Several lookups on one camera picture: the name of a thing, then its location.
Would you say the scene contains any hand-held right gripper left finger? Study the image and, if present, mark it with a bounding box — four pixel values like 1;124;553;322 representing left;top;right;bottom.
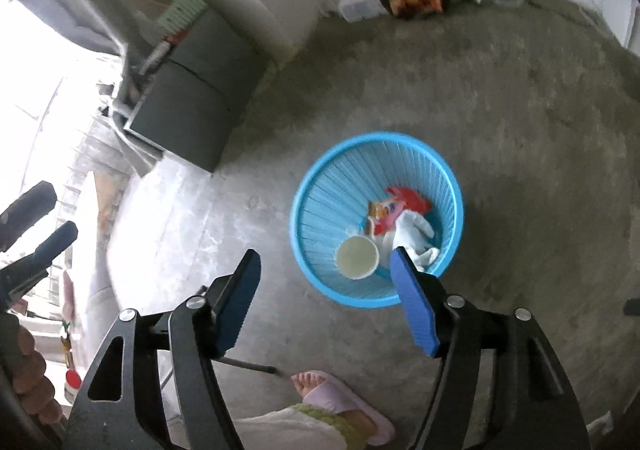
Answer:
65;248;262;450

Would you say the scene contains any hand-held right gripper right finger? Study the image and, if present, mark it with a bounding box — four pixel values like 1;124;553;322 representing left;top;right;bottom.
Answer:
390;246;593;450

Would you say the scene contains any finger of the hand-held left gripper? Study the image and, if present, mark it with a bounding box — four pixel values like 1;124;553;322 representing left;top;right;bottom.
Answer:
0;221;79;303
0;181;57;251

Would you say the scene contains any white paper cup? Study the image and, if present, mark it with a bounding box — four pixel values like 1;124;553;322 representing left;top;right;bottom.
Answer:
335;235;381;281

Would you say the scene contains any orange small packet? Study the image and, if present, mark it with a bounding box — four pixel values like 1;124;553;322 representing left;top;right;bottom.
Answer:
366;200;406;237

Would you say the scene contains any red plastic wrapper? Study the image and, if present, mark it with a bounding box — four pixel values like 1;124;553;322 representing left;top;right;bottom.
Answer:
384;186;434;236

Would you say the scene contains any blue plastic basket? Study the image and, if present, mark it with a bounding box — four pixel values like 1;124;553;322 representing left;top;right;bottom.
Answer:
290;131;463;309

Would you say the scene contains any person's left hand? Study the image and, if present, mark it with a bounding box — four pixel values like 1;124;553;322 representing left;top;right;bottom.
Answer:
11;327;63;426

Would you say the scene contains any black table leg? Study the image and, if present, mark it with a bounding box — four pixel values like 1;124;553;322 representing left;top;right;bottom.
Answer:
219;356;278;375

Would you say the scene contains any foot in pink slipper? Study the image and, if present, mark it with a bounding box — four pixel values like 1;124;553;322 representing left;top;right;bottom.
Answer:
294;370;396;447

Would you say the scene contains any person's foot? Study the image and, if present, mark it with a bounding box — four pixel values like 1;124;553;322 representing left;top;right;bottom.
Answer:
290;372;381;446

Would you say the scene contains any grey cabinet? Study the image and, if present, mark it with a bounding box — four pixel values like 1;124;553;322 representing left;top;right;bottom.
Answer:
122;7;266;173

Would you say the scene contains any grey curtain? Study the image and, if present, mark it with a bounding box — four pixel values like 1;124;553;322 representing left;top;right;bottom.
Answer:
30;0;131;58

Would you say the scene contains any green storage basket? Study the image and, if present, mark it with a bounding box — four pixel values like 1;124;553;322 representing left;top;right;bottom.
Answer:
159;0;207;31

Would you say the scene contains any clear plastic container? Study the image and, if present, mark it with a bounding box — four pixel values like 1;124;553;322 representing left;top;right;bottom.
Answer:
337;0;392;23

